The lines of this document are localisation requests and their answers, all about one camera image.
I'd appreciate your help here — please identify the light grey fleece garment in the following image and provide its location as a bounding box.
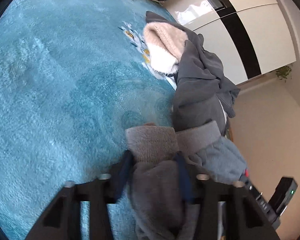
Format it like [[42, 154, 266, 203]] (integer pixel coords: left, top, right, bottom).
[[126, 121, 247, 239]]

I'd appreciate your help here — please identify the dark grey hooded jacket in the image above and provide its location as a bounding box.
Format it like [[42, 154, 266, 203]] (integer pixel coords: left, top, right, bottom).
[[144, 10, 241, 137]]

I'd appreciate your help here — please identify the green potted plant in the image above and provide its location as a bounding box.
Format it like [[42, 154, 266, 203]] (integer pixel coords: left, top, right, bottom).
[[275, 66, 292, 82]]

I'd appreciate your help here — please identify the blue floral bed blanket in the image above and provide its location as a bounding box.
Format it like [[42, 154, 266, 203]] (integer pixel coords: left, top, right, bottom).
[[0, 0, 174, 239]]

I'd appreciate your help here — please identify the white black glossy wardrobe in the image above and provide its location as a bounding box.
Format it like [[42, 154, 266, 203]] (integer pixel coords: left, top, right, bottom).
[[164, 0, 296, 84]]

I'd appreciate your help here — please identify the pink white fleece garment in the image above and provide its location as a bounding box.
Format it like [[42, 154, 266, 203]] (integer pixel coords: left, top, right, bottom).
[[143, 22, 188, 76]]

